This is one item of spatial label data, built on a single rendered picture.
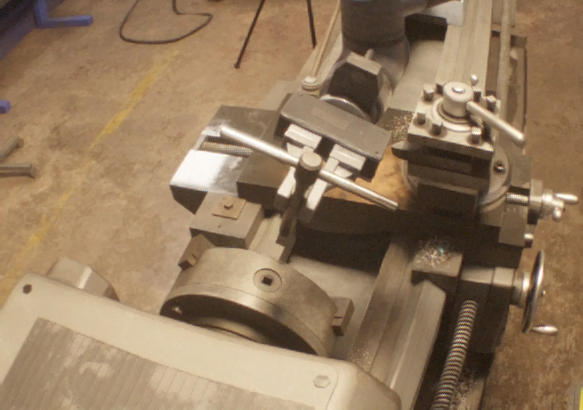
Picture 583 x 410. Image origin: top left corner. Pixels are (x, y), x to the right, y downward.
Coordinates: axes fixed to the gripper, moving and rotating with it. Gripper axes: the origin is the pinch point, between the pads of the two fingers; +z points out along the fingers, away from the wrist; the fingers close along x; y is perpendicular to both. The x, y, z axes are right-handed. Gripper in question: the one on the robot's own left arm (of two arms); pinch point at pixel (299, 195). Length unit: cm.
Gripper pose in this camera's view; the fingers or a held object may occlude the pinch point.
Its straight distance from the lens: 79.6
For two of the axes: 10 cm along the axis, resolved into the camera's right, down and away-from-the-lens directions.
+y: -2.1, 5.9, 7.8
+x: -9.0, -4.2, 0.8
